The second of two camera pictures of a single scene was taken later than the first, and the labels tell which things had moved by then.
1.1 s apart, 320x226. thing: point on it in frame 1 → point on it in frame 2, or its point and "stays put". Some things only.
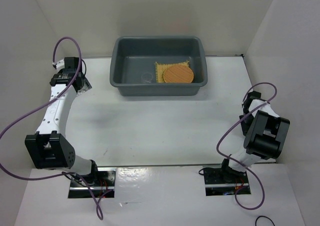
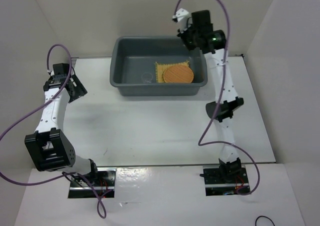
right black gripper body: x=246 y=123 → x=189 y=37
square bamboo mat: x=160 y=69 stays put
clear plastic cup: x=147 y=77 stays put
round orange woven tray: x=178 y=74 stays put
